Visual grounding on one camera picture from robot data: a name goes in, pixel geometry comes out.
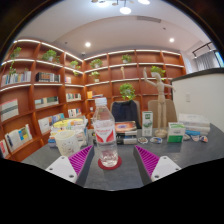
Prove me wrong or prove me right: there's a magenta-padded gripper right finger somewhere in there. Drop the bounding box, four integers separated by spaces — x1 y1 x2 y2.
132 144 183 187

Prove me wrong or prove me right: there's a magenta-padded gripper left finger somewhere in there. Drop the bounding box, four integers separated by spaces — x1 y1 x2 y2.
45 144 97 188

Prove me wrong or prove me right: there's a clear plastic water bottle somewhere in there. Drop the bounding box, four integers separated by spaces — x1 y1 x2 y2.
91 97 119 168

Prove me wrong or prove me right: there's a white printed mug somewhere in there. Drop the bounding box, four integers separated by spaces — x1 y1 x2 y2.
54 129 82 158

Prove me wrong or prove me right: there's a stack of colourful books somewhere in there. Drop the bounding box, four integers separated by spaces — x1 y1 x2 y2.
48 116 89 148

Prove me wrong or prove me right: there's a thick black book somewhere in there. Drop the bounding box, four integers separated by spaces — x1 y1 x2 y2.
115 131 138 146

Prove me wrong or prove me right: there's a tall green-white carton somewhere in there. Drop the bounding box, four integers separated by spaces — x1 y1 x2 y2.
141 110 154 138

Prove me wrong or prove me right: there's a yellow book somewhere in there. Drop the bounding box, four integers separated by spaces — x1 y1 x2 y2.
52 118 85 130

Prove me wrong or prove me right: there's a small green-white box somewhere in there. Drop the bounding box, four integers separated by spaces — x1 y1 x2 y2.
166 121 186 144

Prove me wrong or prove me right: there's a dark book with orange cover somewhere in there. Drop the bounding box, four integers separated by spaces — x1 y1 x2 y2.
114 120 138 134

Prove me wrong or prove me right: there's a dark jacket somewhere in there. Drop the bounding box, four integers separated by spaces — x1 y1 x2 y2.
110 99 139 129

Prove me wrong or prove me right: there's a wooden artist mannequin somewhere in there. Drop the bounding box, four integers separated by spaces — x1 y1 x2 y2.
142 66 176 139

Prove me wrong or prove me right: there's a large white book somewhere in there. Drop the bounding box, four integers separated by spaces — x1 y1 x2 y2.
178 113 212 127

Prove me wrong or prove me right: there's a grey window curtain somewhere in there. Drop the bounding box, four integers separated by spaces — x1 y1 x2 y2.
194 49 221 71

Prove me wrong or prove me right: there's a ceiling air vent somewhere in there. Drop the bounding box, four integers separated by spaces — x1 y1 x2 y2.
136 15 162 24

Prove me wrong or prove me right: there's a branched ceiling lamp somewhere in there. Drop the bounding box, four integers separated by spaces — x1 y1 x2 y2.
90 0 152 15

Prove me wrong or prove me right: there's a wooden wall shelf unit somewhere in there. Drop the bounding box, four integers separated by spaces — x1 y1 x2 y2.
0 38 187 163

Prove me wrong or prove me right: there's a black track light rail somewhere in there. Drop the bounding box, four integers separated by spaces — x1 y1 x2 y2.
192 41 214 58

